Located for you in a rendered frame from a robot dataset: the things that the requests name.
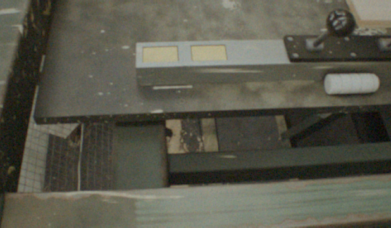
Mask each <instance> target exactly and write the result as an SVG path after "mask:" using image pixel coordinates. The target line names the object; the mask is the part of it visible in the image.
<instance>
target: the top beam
mask: <svg viewBox="0 0 391 228"><path fill-rule="evenodd" d="M55 1H56V0H0V196H1V194H5V191H7V192H8V193H17V192H18V185H19V182H20V173H21V169H22V163H23V162H22V160H23V155H24V152H25V146H26V139H27V133H28V127H29V123H30V118H31V114H32V105H33V102H34V96H35V90H36V87H37V81H38V77H39V71H40V65H41V62H42V56H43V54H44V50H45V46H46V40H47V35H48V32H49V26H50V22H51V17H52V15H53V9H54V5H55Z"/></svg>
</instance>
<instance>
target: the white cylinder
mask: <svg viewBox="0 0 391 228"><path fill-rule="evenodd" d="M378 88H379V83H378V77H377V76H375V75H374V74H369V73H350V74H329V75H327V76H326V77H325V91H326V93H328V94H347V93H348V94H350V93H367V92H375V91H376V90H377V89H378Z"/></svg>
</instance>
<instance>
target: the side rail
mask: <svg viewBox="0 0 391 228"><path fill-rule="evenodd" d="M5 195H6V197H5V205H4V210H3V217H2V221H1V222H2V224H1V228H391V173H390V174H378V175H357V176H354V177H333V178H326V179H309V180H294V181H283V182H259V183H247V184H234V185H220V186H196V187H171V188H157V189H120V190H107V191H98V190H95V191H71V192H69V191H60V192H35V193H28V192H24V193H6V194H5Z"/></svg>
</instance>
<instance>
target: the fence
mask: <svg viewBox="0 0 391 228"><path fill-rule="evenodd" d="M192 46H225V52H226V57H227V60H216V61H192V54H191V47H192ZM153 47H177V52H178V61H171V62H147V63H143V49H144V48H153ZM136 71H137V82H138V86H157V85H178V84H197V83H210V84H217V83H218V82H221V83H237V82H276V81H296V80H325V77H326V76H327V75H329V74H350V73H369V74H374V75H375V76H377V77H378V79H391V62H386V61H376V62H360V61H357V62H336V63H329V62H315V63H291V62H290V61H289V57H288V56H287V52H286V49H285V45H284V42H283V40H262V41H251V40H237V41H186V42H143V43H137V44H136Z"/></svg>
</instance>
